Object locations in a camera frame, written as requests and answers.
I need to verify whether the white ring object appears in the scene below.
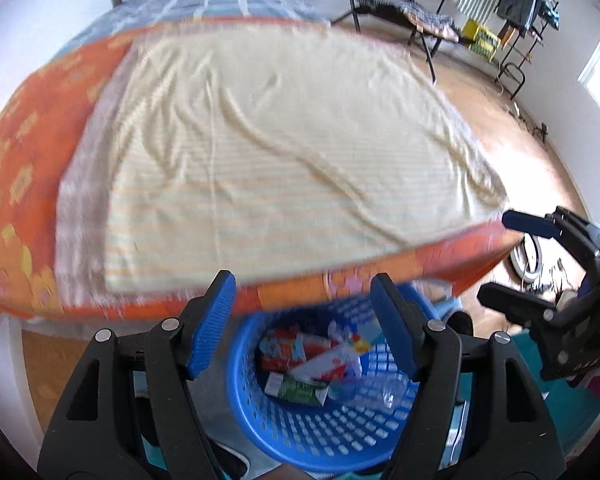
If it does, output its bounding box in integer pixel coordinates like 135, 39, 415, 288
509, 232, 546, 287

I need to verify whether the red snack packet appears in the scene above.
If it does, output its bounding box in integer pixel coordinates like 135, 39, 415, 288
257, 327, 331, 373

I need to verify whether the white plastic bag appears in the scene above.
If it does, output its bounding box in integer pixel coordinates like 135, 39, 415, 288
326, 319, 357, 348

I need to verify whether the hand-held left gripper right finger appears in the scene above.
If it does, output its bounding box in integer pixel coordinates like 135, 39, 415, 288
370, 273, 566, 480

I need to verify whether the blue checked mattress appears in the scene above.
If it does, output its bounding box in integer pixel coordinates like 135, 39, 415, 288
55, 0, 331, 56

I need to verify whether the black shoe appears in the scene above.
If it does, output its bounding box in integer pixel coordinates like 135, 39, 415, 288
207, 440, 251, 480

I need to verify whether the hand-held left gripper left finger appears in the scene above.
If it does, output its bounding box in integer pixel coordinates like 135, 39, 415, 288
37, 270, 238, 480

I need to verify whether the blue plastic basket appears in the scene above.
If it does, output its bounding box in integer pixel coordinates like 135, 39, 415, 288
228, 282, 476, 473

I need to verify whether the clear plastic bottle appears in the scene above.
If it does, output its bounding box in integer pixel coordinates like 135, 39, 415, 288
327, 377, 411, 411

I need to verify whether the striped cloth on chair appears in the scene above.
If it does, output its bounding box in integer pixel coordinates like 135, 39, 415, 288
365, 0, 458, 41

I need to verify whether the metal clothes rack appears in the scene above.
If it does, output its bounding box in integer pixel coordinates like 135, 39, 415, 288
495, 0, 561, 83

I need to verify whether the yellow crate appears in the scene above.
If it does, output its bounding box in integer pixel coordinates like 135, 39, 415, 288
461, 19, 503, 58

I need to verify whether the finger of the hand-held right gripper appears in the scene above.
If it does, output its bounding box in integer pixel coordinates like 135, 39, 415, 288
502, 206, 600, 261
477, 282, 581, 330

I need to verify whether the striped yellow blanket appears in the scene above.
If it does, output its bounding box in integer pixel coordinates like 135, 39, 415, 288
55, 22, 506, 296

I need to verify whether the green box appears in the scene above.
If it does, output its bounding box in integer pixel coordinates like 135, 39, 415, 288
264, 372, 328, 407

